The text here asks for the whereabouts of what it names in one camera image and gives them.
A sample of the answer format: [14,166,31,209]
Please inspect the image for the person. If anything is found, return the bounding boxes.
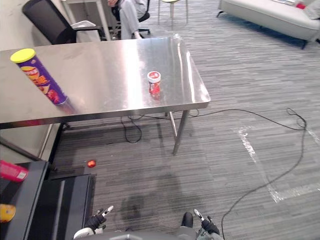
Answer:
[107,0,147,40]

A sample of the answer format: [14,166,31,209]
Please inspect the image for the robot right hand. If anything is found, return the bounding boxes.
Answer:
[193,208,221,236]

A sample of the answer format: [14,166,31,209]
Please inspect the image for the black shelf unit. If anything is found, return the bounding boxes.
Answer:
[0,160,97,240]

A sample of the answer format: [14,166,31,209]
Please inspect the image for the white sofa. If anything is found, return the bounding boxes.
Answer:
[216,0,320,50]

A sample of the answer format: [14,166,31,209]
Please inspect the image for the robot silver body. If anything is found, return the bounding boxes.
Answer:
[73,212,223,240]

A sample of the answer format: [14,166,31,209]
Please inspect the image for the yellow-green stool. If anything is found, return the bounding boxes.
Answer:
[157,0,189,25]

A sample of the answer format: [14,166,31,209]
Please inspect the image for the pink box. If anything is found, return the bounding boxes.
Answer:
[0,159,29,183]

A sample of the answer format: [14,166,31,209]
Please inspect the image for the black swivel chair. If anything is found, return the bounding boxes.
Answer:
[111,0,152,38]

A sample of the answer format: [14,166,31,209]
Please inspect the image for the yellow round package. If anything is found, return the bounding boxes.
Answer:
[0,203,17,223]

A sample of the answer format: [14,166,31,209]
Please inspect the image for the black office chair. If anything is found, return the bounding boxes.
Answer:
[21,0,104,45]

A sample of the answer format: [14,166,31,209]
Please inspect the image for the red gum jar white lid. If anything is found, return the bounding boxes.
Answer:
[146,71,162,98]

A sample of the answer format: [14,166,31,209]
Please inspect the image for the stainless steel table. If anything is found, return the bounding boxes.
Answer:
[0,36,211,155]

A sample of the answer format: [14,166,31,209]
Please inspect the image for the purple chips can yellow lid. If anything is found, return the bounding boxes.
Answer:
[10,48,69,106]

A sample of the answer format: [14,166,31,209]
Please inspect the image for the black floor cable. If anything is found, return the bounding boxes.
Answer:
[120,107,308,240]

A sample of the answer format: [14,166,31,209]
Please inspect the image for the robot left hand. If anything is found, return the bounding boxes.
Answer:
[86,205,115,232]

